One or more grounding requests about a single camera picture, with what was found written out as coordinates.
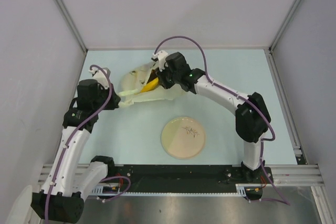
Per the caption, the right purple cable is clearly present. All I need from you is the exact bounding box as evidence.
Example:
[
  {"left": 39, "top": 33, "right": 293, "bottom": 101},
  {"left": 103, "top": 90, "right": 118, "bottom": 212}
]
[{"left": 154, "top": 35, "right": 291, "bottom": 206}]

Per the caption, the purple cable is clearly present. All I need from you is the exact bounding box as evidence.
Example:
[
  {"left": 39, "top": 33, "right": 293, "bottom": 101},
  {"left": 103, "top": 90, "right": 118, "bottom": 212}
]
[
  {"left": 44, "top": 64, "right": 132, "bottom": 222},
  {"left": 154, "top": 35, "right": 291, "bottom": 206}
]

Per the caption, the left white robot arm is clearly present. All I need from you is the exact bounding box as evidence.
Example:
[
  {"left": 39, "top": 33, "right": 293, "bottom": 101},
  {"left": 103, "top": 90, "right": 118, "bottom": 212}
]
[{"left": 31, "top": 78, "right": 121, "bottom": 223}]

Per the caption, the yellow-green plastic bag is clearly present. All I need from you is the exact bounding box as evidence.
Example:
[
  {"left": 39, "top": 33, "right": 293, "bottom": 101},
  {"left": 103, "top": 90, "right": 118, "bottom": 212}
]
[{"left": 118, "top": 62, "right": 184, "bottom": 108}]

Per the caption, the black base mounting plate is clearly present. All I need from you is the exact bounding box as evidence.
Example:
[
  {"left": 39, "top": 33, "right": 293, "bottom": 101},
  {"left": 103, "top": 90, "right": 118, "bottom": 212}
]
[{"left": 114, "top": 165, "right": 273, "bottom": 193}]

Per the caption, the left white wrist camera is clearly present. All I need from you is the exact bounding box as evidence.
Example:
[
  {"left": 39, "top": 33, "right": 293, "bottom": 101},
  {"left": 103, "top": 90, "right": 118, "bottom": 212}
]
[{"left": 89, "top": 67, "right": 110, "bottom": 90}]

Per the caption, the left corner aluminium post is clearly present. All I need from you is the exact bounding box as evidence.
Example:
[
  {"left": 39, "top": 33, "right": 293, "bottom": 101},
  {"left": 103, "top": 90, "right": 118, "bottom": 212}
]
[{"left": 53, "top": 0, "right": 88, "bottom": 55}]

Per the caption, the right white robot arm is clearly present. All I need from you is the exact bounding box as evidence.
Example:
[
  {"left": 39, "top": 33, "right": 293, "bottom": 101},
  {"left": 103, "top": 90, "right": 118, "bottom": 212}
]
[{"left": 152, "top": 51, "right": 271, "bottom": 183}]

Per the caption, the corner aluminium post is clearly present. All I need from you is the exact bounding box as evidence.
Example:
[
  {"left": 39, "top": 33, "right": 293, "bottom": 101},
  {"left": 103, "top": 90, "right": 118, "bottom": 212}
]
[
  {"left": 268, "top": 0, "right": 303, "bottom": 53},
  {"left": 53, "top": 0, "right": 88, "bottom": 55}
]

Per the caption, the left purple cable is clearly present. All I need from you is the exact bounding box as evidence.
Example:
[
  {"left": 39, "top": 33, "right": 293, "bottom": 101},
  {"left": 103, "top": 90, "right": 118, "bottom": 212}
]
[{"left": 44, "top": 64, "right": 132, "bottom": 222}]

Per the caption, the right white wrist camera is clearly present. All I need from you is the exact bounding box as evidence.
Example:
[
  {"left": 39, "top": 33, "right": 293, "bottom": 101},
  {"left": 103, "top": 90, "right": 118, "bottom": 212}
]
[{"left": 151, "top": 50, "right": 169, "bottom": 72}]

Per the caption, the yellow fake banana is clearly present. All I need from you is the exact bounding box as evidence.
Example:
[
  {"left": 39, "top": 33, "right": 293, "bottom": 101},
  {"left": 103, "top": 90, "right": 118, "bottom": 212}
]
[{"left": 140, "top": 77, "right": 159, "bottom": 93}]

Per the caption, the white slotted cable duct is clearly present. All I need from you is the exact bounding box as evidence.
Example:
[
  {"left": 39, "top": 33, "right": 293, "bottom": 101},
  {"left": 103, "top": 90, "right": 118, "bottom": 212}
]
[{"left": 89, "top": 184, "right": 264, "bottom": 200}]

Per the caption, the right corner aluminium post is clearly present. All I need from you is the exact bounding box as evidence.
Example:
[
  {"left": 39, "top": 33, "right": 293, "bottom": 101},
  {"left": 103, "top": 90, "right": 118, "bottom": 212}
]
[{"left": 268, "top": 0, "right": 303, "bottom": 53}]

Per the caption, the cream plate with branch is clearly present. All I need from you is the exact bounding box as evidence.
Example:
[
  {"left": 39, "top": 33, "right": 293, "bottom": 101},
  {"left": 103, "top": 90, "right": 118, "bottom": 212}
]
[{"left": 161, "top": 116, "right": 206, "bottom": 159}]

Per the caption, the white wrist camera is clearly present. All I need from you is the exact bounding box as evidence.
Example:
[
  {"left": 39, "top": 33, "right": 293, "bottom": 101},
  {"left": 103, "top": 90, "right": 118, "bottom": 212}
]
[
  {"left": 89, "top": 67, "right": 110, "bottom": 90},
  {"left": 151, "top": 50, "right": 169, "bottom": 72}
]

